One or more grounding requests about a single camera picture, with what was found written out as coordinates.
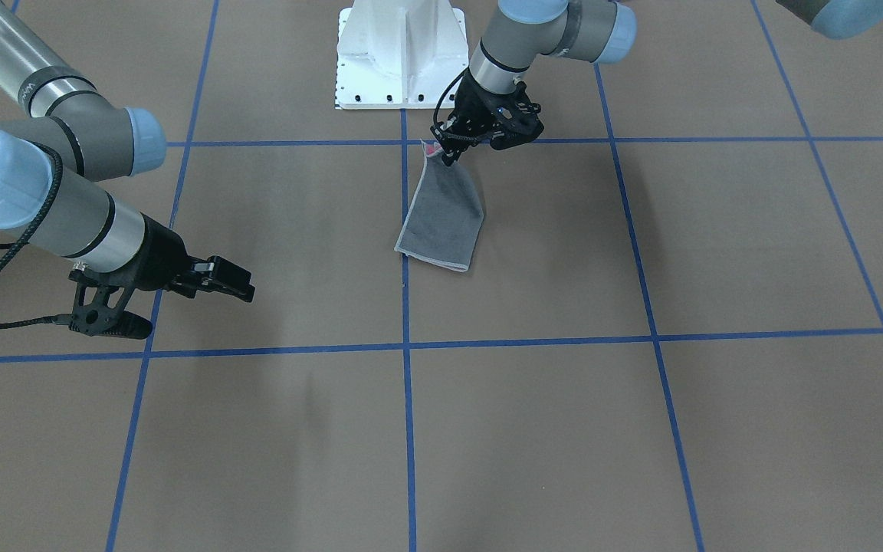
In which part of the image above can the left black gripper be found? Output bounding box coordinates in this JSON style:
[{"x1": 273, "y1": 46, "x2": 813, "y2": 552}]
[{"x1": 432, "y1": 69, "x2": 544, "y2": 167}]

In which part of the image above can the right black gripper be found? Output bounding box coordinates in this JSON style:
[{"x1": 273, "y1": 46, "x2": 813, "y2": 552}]
[{"x1": 66, "y1": 215, "x2": 255, "y2": 340}]

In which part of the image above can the pink and grey towel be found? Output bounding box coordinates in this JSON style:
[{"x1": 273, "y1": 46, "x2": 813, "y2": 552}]
[{"x1": 395, "y1": 141, "x2": 484, "y2": 273}]

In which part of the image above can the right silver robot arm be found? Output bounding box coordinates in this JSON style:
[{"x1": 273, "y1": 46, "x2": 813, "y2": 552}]
[{"x1": 0, "y1": 2, "x2": 255, "y2": 340}]

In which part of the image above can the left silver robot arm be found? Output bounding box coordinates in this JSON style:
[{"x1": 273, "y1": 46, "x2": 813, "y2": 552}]
[{"x1": 423, "y1": 1, "x2": 638, "y2": 166}]

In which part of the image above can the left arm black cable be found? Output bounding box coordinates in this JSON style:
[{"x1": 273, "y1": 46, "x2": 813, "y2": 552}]
[{"x1": 431, "y1": 67, "x2": 473, "y2": 146}]

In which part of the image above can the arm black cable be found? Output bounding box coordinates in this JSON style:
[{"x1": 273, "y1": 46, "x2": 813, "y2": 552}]
[
  {"x1": 431, "y1": 67, "x2": 473, "y2": 146},
  {"x1": 0, "y1": 142, "x2": 74, "y2": 330}
]

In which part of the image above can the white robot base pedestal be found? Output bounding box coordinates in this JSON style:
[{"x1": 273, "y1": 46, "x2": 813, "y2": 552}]
[{"x1": 334, "y1": 1, "x2": 469, "y2": 110}]

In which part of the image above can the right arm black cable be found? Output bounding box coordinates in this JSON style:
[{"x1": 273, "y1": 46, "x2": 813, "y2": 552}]
[{"x1": 0, "y1": 142, "x2": 74, "y2": 330}]

